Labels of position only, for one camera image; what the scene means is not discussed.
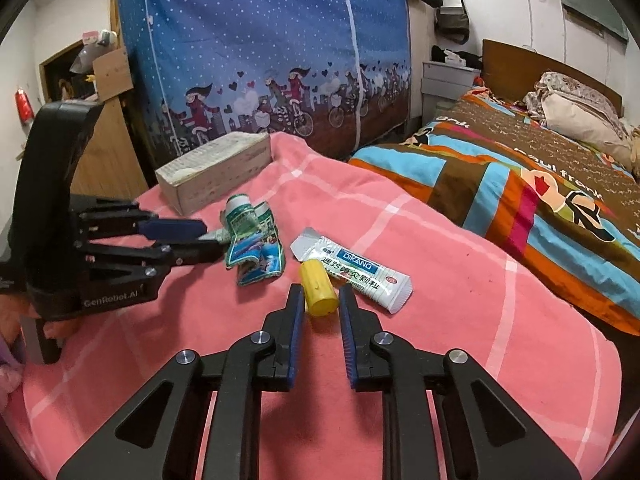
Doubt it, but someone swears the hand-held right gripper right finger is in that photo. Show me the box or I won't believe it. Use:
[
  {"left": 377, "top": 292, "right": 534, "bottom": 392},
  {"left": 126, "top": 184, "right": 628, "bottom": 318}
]
[{"left": 338, "top": 285, "right": 583, "bottom": 480}]

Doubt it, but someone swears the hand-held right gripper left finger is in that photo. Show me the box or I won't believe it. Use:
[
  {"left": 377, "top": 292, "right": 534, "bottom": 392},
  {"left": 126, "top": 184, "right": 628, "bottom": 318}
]
[{"left": 56, "top": 283, "right": 306, "bottom": 480}]

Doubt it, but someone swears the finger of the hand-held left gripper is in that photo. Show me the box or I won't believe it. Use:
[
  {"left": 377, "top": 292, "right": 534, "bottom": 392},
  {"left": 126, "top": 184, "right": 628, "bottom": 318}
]
[
  {"left": 75, "top": 197, "right": 208, "bottom": 242},
  {"left": 82, "top": 239, "right": 227, "bottom": 282}
]

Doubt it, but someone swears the yellow bottle cap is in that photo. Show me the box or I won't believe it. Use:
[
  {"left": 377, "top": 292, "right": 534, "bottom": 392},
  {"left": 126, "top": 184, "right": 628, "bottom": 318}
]
[{"left": 299, "top": 260, "right": 337, "bottom": 317}]

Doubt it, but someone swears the white green tube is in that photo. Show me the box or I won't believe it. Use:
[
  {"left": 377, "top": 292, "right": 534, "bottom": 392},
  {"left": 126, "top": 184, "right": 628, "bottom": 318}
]
[{"left": 202, "top": 194, "right": 287, "bottom": 288}]

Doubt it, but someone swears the person's left hand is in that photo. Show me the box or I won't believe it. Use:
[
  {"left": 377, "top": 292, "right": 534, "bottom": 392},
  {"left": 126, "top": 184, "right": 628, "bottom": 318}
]
[{"left": 0, "top": 294, "right": 77, "bottom": 344}]

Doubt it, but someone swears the thick old book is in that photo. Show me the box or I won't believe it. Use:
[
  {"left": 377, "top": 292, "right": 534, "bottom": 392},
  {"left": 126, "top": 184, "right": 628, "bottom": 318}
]
[{"left": 155, "top": 132, "right": 272, "bottom": 216}]

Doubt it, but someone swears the white blue medicine sachet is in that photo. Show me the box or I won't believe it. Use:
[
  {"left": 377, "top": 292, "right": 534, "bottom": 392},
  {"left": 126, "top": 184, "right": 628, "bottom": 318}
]
[{"left": 291, "top": 227, "right": 414, "bottom": 315}]

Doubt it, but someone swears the wooden cabinet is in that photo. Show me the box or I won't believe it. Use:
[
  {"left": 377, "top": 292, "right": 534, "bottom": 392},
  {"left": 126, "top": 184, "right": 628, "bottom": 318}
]
[{"left": 39, "top": 40, "right": 151, "bottom": 202}]

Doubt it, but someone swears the pink checked blanket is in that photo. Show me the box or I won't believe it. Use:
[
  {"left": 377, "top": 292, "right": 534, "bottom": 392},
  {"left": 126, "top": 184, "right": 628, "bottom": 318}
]
[{"left": 5, "top": 132, "right": 623, "bottom": 480}]

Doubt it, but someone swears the cardboard box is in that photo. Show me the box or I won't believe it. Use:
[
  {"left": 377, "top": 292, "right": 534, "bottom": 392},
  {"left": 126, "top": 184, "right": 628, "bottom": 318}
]
[{"left": 92, "top": 47, "right": 132, "bottom": 104}]

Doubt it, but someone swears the blue printed fabric wardrobe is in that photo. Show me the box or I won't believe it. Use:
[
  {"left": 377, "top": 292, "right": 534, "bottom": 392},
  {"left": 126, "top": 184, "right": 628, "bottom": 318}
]
[{"left": 114, "top": 0, "right": 417, "bottom": 162}]

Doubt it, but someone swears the colourful patchwork bedspread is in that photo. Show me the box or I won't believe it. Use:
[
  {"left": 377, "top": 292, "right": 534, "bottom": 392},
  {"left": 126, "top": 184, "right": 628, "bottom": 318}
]
[{"left": 347, "top": 87, "right": 640, "bottom": 337}]

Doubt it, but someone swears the grey nightstand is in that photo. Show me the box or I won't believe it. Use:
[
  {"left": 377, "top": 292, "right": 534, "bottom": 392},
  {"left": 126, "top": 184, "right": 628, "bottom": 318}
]
[{"left": 421, "top": 60, "right": 479, "bottom": 123}]

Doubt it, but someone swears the tissue box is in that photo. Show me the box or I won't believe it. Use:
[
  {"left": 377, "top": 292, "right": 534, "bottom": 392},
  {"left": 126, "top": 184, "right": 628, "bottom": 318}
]
[{"left": 431, "top": 45, "right": 482, "bottom": 67}]

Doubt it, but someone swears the wooden headboard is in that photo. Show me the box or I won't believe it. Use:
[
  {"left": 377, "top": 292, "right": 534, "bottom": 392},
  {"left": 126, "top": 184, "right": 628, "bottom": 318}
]
[{"left": 481, "top": 39, "right": 624, "bottom": 117}]

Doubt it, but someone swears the beige pillow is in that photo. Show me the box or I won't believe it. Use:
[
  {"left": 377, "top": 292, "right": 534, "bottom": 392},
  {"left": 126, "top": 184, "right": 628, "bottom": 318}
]
[{"left": 541, "top": 89, "right": 635, "bottom": 163}]

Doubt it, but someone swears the floral quilt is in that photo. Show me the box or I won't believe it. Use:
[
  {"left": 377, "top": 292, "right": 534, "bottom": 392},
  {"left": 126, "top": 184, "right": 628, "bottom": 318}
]
[{"left": 522, "top": 71, "right": 622, "bottom": 123}]

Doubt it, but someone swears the hanging dark bag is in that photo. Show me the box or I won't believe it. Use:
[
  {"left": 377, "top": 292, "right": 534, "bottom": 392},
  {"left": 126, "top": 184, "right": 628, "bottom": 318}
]
[{"left": 436, "top": 0, "right": 472, "bottom": 45}]

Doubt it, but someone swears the red wall fixture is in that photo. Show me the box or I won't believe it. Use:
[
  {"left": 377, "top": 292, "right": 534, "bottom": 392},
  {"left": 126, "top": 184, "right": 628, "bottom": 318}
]
[{"left": 14, "top": 88, "right": 36, "bottom": 124}]

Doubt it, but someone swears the wall air conditioner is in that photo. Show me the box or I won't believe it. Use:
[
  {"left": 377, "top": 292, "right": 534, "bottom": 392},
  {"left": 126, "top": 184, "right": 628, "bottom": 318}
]
[{"left": 556, "top": 0, "right": 629, "bottom": 42}]

